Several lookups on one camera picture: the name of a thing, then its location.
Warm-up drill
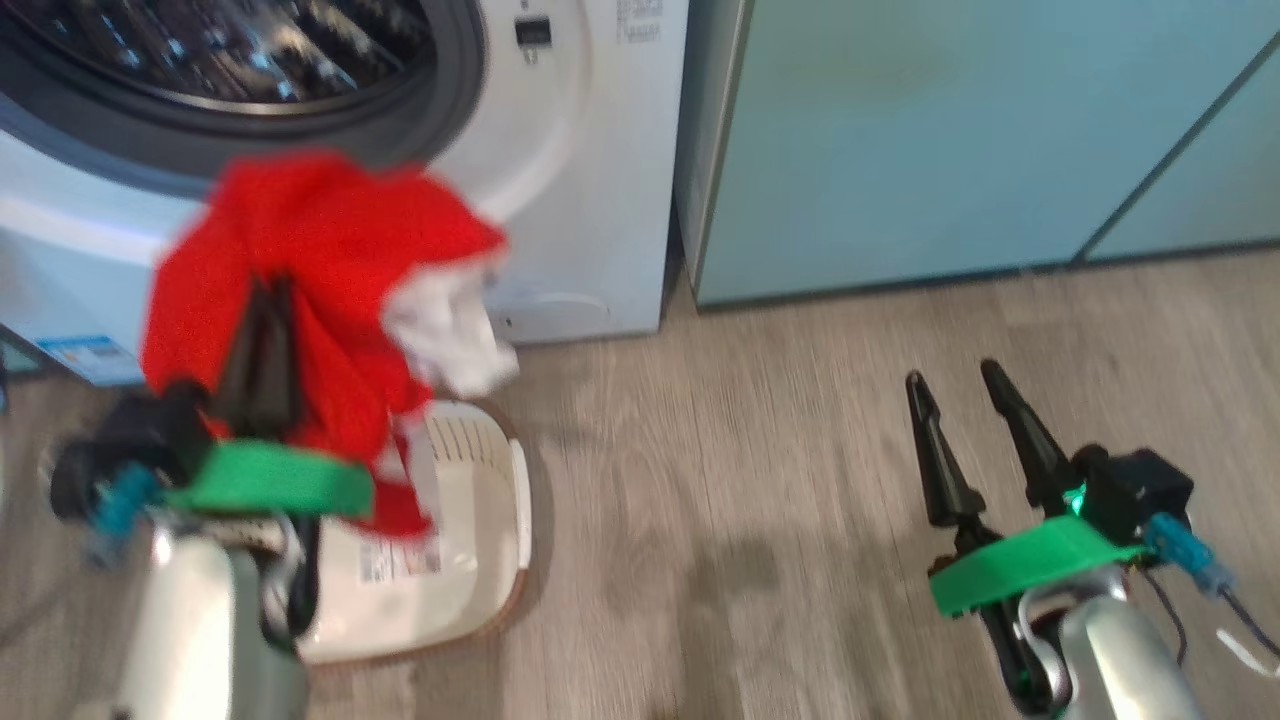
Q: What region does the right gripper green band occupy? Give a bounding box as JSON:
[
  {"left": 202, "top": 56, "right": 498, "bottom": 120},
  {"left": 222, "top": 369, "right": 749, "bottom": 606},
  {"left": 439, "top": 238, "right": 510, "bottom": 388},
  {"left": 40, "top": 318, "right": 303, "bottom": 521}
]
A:
[{"left": 905, "top": 359, "right": 1151, "bottom": 618}]

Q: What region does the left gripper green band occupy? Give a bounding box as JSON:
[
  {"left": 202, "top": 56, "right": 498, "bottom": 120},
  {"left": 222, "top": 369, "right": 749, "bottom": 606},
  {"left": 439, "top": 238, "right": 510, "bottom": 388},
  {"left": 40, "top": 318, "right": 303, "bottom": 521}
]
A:
[{"left": 165, "top": 275, "right": 376, "bottom": 521}]

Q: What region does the red garment with white trim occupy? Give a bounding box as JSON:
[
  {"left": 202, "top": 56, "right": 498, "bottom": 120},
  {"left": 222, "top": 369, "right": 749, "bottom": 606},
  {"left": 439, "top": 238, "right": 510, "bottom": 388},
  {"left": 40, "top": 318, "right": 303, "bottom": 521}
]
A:
[{"left": 140, "top": 150, "right": 521, "bottom": 541}]

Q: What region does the product sticker inside basket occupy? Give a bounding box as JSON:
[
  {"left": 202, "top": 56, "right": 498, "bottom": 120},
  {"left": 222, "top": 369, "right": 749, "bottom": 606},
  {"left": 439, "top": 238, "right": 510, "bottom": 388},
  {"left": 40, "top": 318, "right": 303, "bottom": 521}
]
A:
[{"left": 360, "top": 545, "right": 443, "bottom": 585}]

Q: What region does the beige perforated laundry basket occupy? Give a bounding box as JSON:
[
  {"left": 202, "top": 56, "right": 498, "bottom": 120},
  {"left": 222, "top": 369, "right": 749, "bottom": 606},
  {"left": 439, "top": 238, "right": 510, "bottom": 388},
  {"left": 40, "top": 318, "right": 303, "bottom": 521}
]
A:
[{"left": 290, "top": 398, "right": 533, "bottom": 666}]

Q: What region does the narrow teal cabinet door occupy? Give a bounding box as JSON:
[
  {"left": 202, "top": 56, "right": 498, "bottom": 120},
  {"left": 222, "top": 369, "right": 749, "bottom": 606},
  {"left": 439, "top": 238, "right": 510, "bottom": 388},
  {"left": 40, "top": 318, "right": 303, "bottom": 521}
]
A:
[{"left": 1085, "top": 40, "right": 1280, "bottom": 263}]

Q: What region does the white washing machine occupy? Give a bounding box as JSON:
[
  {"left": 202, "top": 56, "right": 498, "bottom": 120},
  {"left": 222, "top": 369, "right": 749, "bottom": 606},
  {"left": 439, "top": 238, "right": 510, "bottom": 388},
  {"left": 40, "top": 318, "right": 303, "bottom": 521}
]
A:
[{"left": 0, "top": 0, "right": 691, "bottom": 388}]

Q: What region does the blue energy label sticker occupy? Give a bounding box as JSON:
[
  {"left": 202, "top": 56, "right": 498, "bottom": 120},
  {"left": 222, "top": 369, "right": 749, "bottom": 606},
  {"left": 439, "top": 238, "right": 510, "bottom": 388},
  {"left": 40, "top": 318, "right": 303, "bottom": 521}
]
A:
[{"left": 38, "top": 335, "right": 141, "bottom": 386}]

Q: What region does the round drain filter cover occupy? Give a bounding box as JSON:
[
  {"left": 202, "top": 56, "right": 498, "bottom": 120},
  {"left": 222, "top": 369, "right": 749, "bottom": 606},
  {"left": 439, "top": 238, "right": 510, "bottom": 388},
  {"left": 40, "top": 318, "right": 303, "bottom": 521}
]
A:
[{"left": 490, "top": 290, "right": 611, "bottom": 343}]

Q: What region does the light teal cabinet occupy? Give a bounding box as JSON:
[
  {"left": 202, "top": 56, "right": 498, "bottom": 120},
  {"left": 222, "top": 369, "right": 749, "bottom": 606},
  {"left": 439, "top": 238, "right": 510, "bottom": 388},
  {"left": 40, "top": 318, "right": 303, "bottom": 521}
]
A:
[{"left": 675, "top": 0, "right": 1280, "bottom": 309}]

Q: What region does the printed warning text label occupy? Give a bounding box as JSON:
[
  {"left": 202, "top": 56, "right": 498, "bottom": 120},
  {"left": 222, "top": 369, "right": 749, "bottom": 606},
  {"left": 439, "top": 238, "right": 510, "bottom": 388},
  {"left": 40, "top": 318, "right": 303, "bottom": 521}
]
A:
[{"left": 615, "top": 0, "right": 666, "bottom": 43}]

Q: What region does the left blue cable connector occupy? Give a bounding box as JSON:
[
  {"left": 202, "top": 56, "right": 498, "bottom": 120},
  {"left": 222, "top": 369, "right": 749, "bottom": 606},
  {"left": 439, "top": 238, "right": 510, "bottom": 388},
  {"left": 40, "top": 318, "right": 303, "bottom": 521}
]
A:
[{"left": 88, "top": 462, "right": 163, "bottom": 549}]

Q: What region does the blue cable connector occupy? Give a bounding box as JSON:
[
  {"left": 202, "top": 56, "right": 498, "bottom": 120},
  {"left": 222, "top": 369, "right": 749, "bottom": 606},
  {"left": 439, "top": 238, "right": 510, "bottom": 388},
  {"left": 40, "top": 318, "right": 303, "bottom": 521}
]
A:
[
  {"left": 1145, "top": 513, "right": 1236, "bottom": 596},
  {"left": 88, "top": 462, "right": 163, "bottom": 549}
]

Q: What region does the right blue cable connector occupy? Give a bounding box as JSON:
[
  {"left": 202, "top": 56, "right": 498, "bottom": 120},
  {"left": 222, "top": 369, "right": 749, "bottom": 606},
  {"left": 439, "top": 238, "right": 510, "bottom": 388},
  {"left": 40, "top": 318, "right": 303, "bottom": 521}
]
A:
[{"left": 1145, "top": 513, "right": 1236, "bottom": 596}]

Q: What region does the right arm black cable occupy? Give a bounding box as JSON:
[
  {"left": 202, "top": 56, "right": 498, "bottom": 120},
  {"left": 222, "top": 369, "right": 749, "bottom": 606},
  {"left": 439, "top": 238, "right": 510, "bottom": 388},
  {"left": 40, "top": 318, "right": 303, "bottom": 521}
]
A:
[{"left": 1140, "top": 565, "right": 1280, "bottom": 666}]

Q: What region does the white tag on right cable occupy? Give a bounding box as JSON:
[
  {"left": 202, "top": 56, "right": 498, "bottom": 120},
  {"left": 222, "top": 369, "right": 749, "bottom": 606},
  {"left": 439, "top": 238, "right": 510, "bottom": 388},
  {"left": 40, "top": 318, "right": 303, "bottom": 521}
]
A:
[{"left": 1215, "top": 628, "right": 1280, "bottom": 679}]

